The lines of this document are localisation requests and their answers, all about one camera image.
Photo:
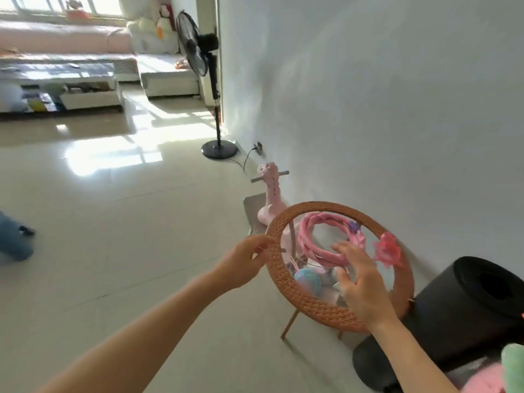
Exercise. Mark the person's left hand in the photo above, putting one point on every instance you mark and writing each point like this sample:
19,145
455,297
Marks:
241,263

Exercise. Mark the person's right hand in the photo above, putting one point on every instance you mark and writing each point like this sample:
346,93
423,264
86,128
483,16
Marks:
366,290

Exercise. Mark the pink turtle toy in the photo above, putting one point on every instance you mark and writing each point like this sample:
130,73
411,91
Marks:
387,249

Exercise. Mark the pink hula hoop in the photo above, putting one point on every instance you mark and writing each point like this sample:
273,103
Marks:
305,237

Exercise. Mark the pink rocking animal toy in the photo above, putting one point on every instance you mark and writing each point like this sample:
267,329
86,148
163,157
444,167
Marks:
272,200

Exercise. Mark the black yoga mat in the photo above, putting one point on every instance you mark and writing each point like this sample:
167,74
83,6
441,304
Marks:
450,323

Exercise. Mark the pale green plush rabbit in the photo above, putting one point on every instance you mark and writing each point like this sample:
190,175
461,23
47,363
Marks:
513,368

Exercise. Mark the blue plastic stool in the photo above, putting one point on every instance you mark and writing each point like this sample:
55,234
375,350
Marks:
14,241

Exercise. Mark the person's left forearm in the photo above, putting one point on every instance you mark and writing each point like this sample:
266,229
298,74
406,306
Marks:
135,339

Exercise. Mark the person's right forearm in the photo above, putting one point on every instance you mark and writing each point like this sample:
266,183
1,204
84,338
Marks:
409,360

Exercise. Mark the round rattan glass table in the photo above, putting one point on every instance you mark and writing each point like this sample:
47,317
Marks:
311,308

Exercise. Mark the black standing fan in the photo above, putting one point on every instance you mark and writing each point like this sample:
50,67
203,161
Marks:
219,150

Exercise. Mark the white corner sofa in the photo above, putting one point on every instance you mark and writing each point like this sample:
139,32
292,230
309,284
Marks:
163,81

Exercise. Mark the flower print cushion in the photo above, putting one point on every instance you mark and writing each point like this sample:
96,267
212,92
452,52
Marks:
147,36

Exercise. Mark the glass top coffee table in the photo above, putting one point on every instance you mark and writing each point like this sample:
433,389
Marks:
61,73

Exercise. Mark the pink sofa cover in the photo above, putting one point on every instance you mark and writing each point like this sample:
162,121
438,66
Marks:
61,36

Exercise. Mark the wall power socket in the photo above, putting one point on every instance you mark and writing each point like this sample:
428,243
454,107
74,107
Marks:
258,148

